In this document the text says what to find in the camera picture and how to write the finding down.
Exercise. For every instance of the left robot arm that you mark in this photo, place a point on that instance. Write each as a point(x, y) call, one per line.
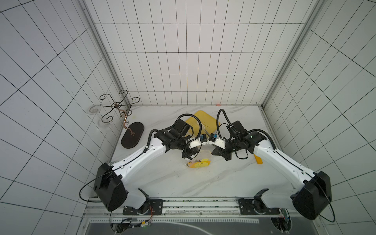
point(111, 180)

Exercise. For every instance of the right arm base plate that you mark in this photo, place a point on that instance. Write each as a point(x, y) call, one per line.
point(255, 207)

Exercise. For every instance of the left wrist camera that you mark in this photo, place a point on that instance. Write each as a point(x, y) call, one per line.
point(199, 142)

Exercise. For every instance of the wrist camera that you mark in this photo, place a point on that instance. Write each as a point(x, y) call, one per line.
point(199, 142)
point(216, 141)

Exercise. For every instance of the clear resealable zip bag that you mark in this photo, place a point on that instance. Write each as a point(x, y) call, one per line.
point(199, 163)

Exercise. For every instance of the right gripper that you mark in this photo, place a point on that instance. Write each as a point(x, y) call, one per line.
point(222, 152)

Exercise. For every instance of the yellow block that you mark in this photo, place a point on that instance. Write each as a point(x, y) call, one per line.
point(258, 160)

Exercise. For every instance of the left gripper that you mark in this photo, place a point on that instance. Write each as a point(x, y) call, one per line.
point(191, 152)

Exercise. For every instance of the aluminium mounting rail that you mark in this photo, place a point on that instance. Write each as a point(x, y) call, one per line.
point(181, 207)

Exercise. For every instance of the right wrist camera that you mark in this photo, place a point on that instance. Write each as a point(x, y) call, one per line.
point(216, 141)

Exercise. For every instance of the dark oval rack base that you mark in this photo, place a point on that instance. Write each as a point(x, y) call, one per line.
point(132, 135)

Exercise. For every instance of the clear glass on rack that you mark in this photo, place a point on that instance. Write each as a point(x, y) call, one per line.
point(93, 110)

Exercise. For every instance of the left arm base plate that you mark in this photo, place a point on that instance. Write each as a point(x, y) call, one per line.
point(151, 206)

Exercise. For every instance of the yellow plastic tray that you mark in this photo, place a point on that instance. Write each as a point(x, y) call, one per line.
point(208, 124)

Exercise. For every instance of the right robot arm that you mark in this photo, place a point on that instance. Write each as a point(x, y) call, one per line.
point(311, 191)

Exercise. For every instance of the metal scroll cup rack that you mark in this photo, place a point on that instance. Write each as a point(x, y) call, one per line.
point(123, 109)

